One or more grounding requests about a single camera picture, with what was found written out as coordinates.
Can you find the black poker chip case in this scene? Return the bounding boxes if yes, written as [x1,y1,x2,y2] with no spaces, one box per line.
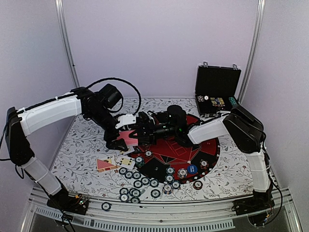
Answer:
[195,61,241,117]

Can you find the red playing card deck box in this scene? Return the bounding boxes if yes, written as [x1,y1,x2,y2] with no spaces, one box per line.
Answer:
[97,156,118,172]

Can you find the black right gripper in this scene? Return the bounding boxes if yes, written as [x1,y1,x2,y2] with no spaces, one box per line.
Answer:
[130,119,178,145]

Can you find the left aluminium frame post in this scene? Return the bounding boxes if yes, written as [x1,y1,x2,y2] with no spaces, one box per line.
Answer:
[55,0,81,88]

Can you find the green chip table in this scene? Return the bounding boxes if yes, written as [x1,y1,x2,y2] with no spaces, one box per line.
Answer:
[133,172,141,179]
[125,171,133,179]

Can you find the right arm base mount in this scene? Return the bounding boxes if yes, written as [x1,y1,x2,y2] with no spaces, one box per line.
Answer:
[231,191,275,227]

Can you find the round red black poker mat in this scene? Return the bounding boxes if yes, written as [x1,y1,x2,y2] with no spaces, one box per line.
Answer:
[129,105,220,184]

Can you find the green chip mat seat four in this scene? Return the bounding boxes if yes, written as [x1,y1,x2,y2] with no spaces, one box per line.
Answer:
[166,167,175,174]

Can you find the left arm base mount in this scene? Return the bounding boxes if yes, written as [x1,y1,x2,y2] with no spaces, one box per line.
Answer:
[47,191,89,215]

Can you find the blue chip stack seat four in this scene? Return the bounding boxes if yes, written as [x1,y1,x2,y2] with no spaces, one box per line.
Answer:
[177,168,188,179]

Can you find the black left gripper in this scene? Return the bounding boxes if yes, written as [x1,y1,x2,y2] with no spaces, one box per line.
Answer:
[88,107,129,152]

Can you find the green chip mat edge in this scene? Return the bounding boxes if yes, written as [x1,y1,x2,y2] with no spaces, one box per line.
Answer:
[165,174,174,183]
[140,177,150,185]

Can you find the green chip stack seat six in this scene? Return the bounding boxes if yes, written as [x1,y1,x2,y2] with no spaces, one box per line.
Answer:
[135,156,144,168]

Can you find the blue small blind button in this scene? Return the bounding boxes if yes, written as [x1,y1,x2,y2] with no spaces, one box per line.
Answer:
[187,164,198,174]

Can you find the aluminium frame post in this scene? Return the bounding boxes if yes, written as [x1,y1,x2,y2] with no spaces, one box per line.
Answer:
[238,0,266,103]
[55,0,81,88]

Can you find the three of spades card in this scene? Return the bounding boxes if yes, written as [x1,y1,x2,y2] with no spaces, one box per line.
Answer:
[116,145,134,157]

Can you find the brown 100 poker chip stack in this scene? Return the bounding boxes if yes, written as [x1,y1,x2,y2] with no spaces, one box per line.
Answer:
[193,180,203,190]

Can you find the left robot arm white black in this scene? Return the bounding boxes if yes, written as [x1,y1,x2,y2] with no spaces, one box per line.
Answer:
[4,84,127,210]

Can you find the green chip cluster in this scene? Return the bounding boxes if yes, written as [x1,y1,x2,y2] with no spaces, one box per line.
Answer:
[130,197,140,203]
[129,188,140,198]

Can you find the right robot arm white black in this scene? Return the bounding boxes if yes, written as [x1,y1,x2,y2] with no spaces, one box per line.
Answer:
[130,105,275,211]

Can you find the four of clubs card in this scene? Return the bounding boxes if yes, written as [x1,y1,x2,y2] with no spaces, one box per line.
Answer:
[116,156,135,170]

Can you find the right aluminium frame post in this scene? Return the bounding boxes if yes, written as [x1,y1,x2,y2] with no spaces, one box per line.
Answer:
[238,0,266,103]

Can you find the red backed card deck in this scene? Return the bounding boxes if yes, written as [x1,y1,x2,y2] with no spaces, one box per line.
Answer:
[117,130,138,146]

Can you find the green chip front cluster top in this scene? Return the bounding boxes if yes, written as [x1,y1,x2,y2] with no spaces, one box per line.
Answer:
[129,188,140,198]

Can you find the brown chip stack seat three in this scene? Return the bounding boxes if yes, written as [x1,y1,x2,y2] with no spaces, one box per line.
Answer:
[200,159,209,170]

